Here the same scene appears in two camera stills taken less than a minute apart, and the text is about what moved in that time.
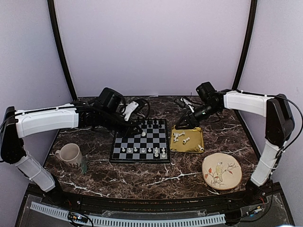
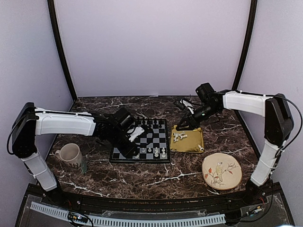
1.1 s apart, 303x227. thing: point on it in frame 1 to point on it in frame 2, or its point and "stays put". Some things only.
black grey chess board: (152, 145) stays put
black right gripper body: (195, 121) stays put
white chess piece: (201, 148) stays put
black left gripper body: (109, 119) to (115, 139)
